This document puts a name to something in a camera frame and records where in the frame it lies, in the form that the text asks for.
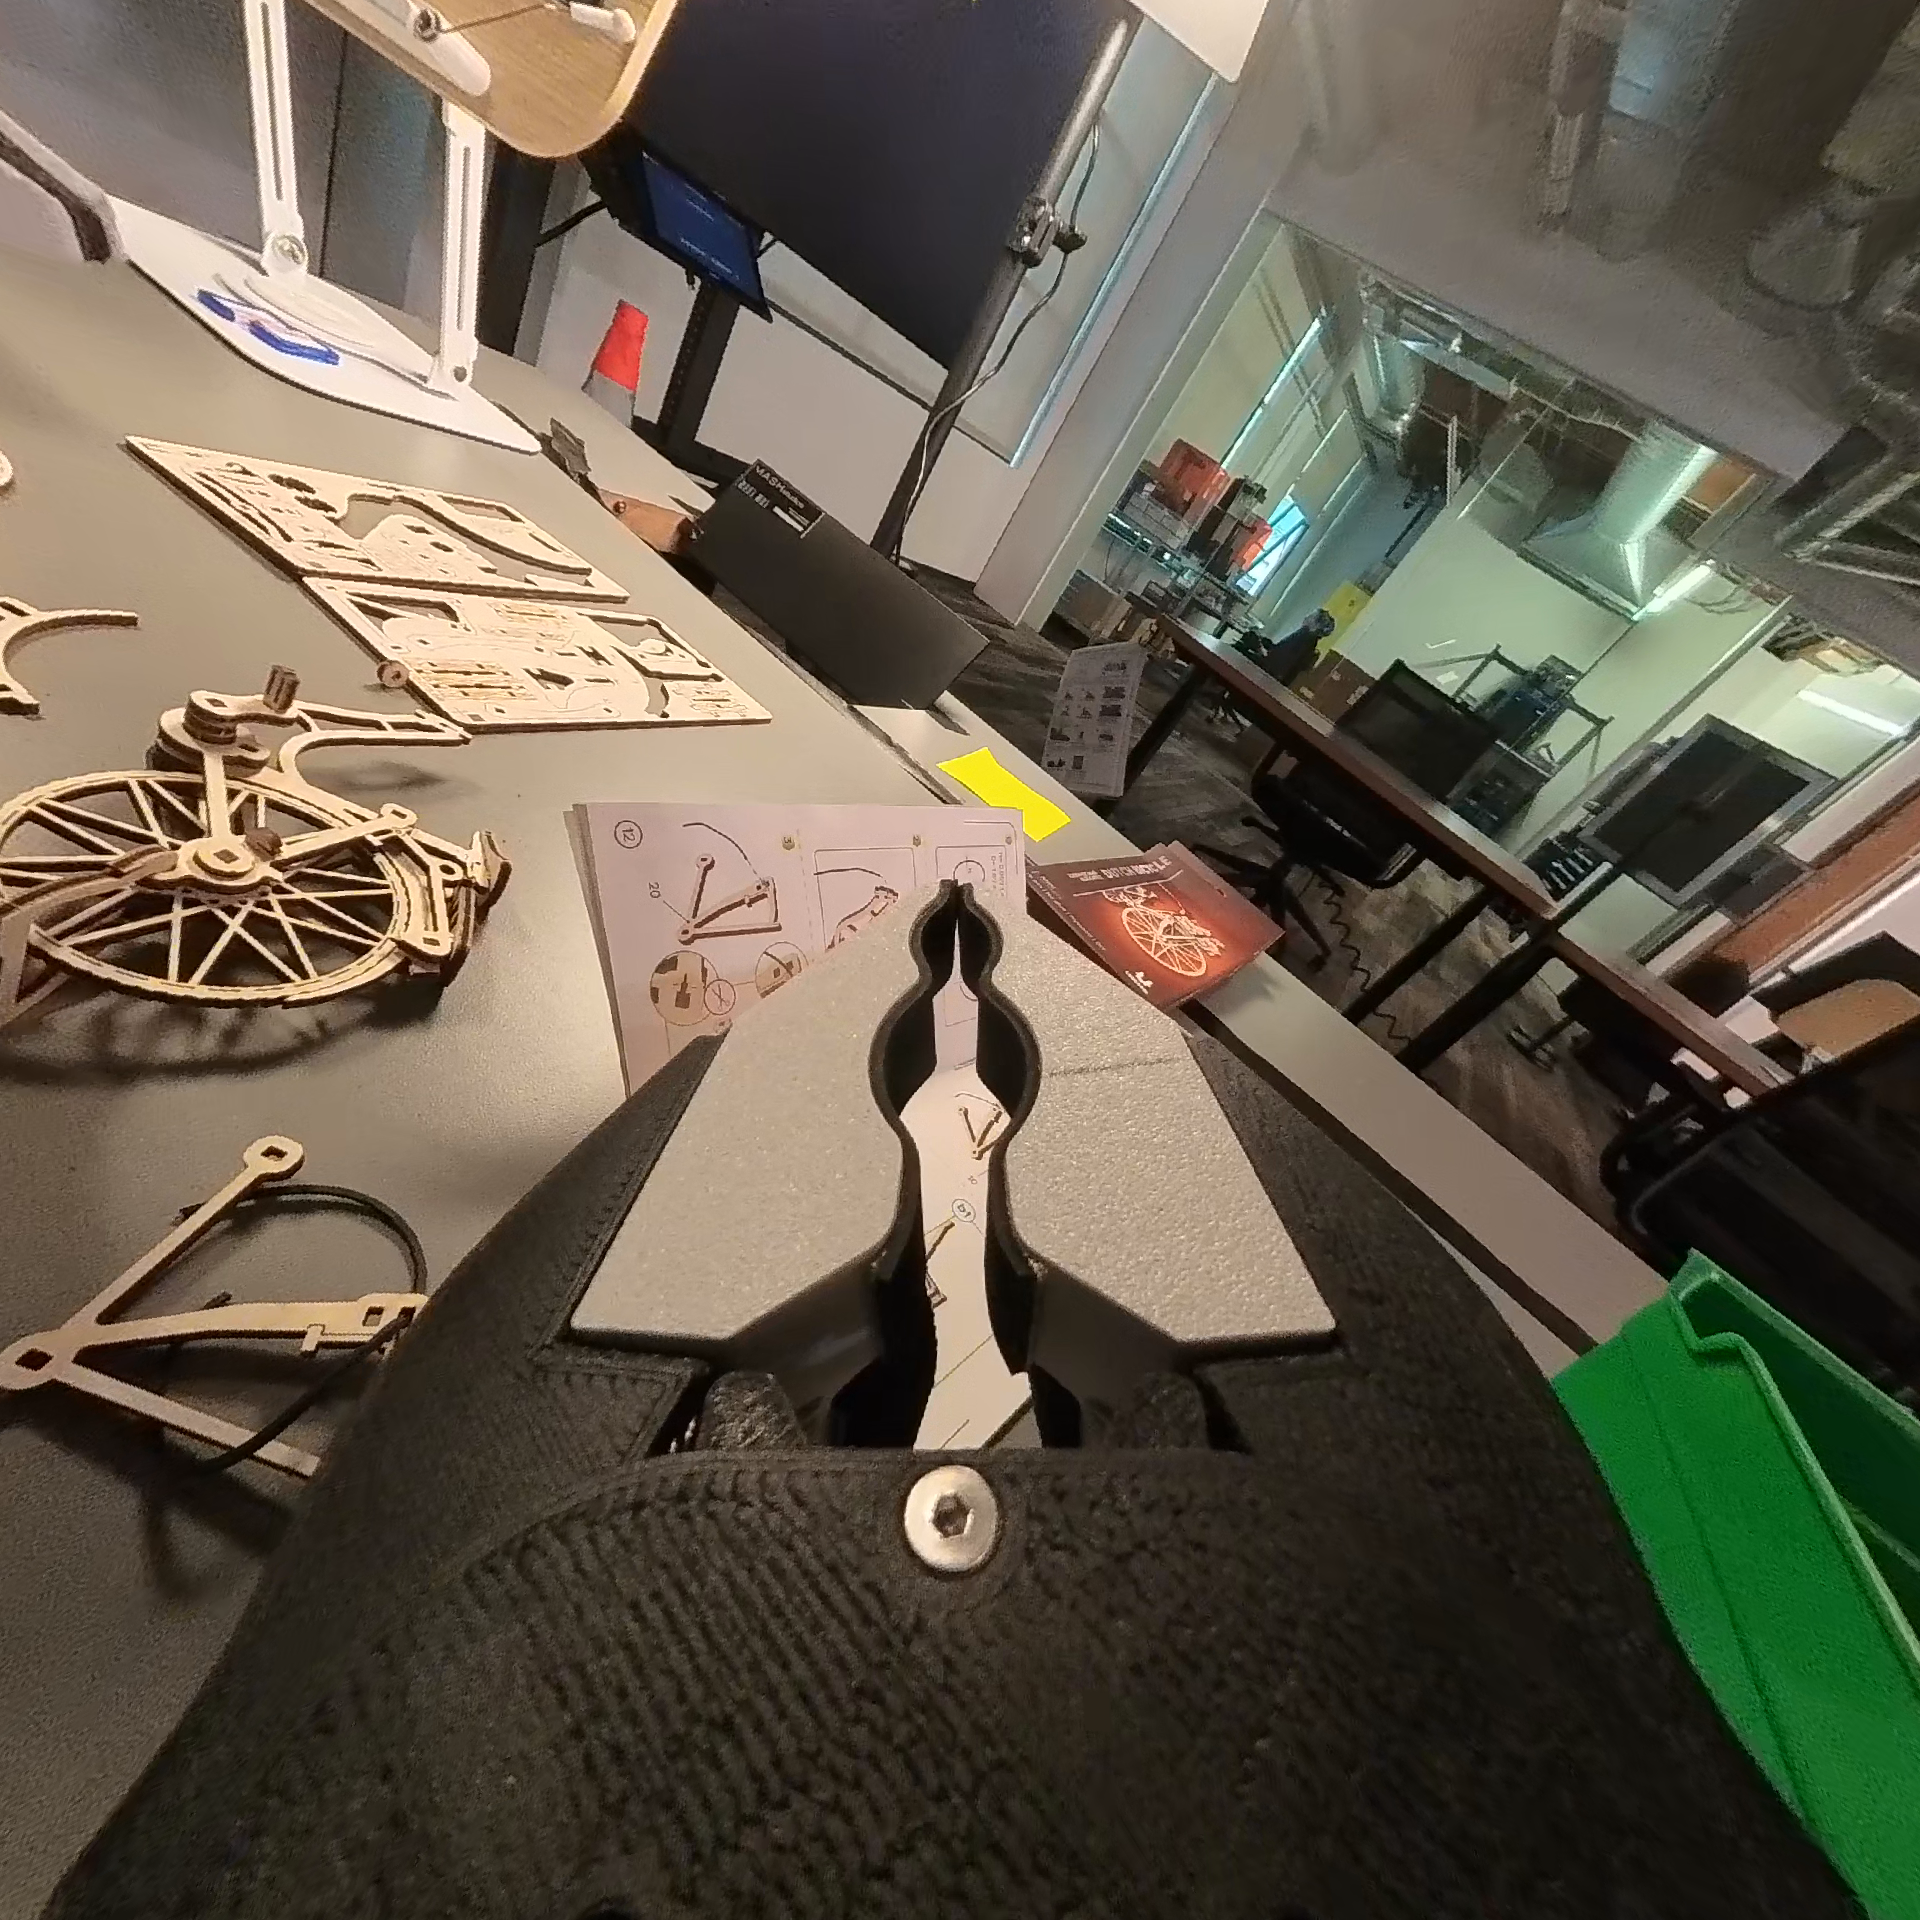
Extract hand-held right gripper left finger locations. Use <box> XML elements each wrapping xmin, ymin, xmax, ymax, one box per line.
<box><xmin>566</xmin><ymin>883</ymin><xmax>963</xmax><ymax>1390</ymax></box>

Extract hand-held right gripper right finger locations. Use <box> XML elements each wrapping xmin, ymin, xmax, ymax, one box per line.
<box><xmin>961</xmin><ymin>885</ymin><xmax>1341</xmax><ymax>1390</ymax></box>

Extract wooden parts sheet with slots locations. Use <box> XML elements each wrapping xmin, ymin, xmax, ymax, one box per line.
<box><xmin>301</xmin><ymin>577</ymin><xmax>776</xmax><ymax>739</ymax></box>

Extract wooden parts sheet curved cutout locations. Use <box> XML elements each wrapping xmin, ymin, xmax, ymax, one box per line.
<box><xmin>126</xmin><ymin>434</ymin><xmax>632</xmax><ymax>606</ymax></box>

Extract wooden bicycle model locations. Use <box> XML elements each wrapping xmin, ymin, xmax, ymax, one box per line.
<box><xmin>0</xmin><ymin>667</ymin><xmax>517</xmax><ymax>1032</ymax></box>

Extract dark red product box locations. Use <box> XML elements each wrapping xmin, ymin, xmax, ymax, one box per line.
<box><xmin>1026</xmin><ymin>841</ymin><xmax>1290</xmax><ymax>1013</ymax></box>

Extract assembly instruction booklet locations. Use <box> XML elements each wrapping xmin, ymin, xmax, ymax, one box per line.
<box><xmin>570</xmin><ymin>798</ymin><xmax>1041</xmax><ymax>1453</ymax></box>

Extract yellow sticky note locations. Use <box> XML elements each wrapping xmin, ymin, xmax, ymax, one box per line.
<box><xmin>936</xmin><ymin>744</ymin><xmax>1075</xmax><ymax>844</ymax></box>

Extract printed leaflet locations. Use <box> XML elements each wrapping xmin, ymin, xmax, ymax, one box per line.
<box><xmin>1045</xmin><ymin>643</ymin><xmax>1157</xmax><ymax>802</ymax></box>

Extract black mesh office chair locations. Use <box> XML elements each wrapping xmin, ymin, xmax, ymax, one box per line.
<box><xmin>1597</xmin><ymin>930</ymin><xmax>1920</xmax><ymax>1280</ymax></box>

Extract brown clipboard with clip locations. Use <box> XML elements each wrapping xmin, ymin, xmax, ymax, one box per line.
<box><xmin>541</xmin><ymin>421</ymin><xmax>711</xmax><ymax>559</ymax></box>

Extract pale wooden chair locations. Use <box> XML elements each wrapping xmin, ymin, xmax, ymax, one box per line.
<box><xmin>1776</xmin><ymin>974</ymin><xmax>1920</xmax><ymax>1063</ymax></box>

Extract shelf with orange machines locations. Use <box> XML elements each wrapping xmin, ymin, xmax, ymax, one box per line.
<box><xmin>1110</xmin><ymin>434</ymin><xmax>1297</xmax><ymax>621</ymax></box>

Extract green storage bin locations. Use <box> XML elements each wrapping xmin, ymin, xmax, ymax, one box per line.
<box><xmin>1553</xmin><ymin>1252</ymin><xmax>1920</xmax><ymax>1920</ymax></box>

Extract orange traffic cone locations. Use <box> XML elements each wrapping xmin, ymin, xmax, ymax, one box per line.
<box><xmin>583</xmin><ymin>301</ymin><xmax>655</xmax><ymax>424</ymax></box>

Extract wooden curved fender part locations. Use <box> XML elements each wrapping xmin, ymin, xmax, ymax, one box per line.
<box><xmin>0</xmin><ymin>597</ymin><xmax>143</xmax><ymax>720</ymax></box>

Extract small tablet on black stand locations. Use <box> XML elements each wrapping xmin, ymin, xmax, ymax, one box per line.
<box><xmin>577</xmin><ymin>143</ymin><xmax>778</xmax><ymax>456</ymax></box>

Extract metal light stand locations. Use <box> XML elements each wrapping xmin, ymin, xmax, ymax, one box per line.
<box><xmin>870</xmin><ymin>22</ymin><xmax>1138</xmax><ymax>569</ymax></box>

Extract small blue plastic piece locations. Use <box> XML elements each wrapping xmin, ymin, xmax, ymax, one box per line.
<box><xmin>203</xmin><ymin>293</ymin><xmax>350</xmax><ymax>373</ymax></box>

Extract large dark blue screen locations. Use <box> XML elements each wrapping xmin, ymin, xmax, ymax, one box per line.
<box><xmin>622</xmin><ymin>0</ymin><xmax>1147</xmax><ymax>373</ymax></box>

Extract wooden book stand white base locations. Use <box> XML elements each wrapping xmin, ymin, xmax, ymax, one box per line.
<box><xmin>112</xmin><ymin>0</ymin><xmax>680</xmax><ymax>456</ymax></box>

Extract black curved bar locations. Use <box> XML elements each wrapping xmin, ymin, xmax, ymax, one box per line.
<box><xmin>0</xmin><ymin>112</ymin><xmax>126</xmax><ymax>270</ymax></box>

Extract small wooden frame with band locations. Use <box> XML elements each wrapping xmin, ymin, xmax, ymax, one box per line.
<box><xmin>0</xmin><ymin>1137</ymin><xmax>432</xmax><ymax>1482</ymax></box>

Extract black cable tray box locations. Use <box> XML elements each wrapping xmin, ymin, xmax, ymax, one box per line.
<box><xmin>690</xmin><ymin>451</ymin><xmax>992</xmax><ymax>711</ymax></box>

